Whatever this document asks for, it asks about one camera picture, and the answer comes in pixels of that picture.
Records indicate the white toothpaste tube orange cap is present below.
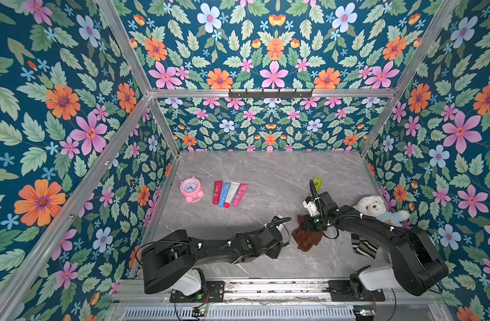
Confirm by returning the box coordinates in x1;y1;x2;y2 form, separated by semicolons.
276;218;291;232

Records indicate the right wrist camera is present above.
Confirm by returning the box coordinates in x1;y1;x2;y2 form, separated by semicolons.
302;197;320;217

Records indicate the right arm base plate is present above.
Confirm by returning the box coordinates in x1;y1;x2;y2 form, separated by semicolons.
327;280;385;302

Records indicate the magenta toothpaste tube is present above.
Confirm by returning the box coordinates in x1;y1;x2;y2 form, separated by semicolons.
213;181;223;205

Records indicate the pink toothpaste tube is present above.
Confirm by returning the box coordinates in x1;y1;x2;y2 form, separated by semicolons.
232;183;248;207

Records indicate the white teddy bear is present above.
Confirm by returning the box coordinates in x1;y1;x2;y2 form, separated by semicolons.
354;195;410;227

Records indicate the white toothpaste tube red cap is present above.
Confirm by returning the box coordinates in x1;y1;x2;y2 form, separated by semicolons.
223;182;240;209

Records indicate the striped black white cloth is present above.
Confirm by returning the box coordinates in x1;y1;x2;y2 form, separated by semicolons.
351;234;379;259

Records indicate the pink alarm clock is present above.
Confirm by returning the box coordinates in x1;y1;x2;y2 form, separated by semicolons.
179;177;205;203

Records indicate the green toothpaste tube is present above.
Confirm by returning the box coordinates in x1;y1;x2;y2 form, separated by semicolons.
313;177;322;192

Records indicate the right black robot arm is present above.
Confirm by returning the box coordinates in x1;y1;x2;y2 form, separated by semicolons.
293;192;449;296

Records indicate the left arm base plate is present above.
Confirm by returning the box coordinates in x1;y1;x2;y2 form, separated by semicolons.
169;281;226;304

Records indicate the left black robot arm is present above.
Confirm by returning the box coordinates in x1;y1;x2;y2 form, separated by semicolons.
139;218;290;294

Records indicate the metal hook rail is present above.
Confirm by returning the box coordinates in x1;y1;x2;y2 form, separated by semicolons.
227;88;313;100

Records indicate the blue toothpaste tube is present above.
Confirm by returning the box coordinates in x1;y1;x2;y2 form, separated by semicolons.
218;183;231;208

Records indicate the brown cloth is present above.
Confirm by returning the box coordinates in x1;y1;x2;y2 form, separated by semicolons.
292;215;323;252

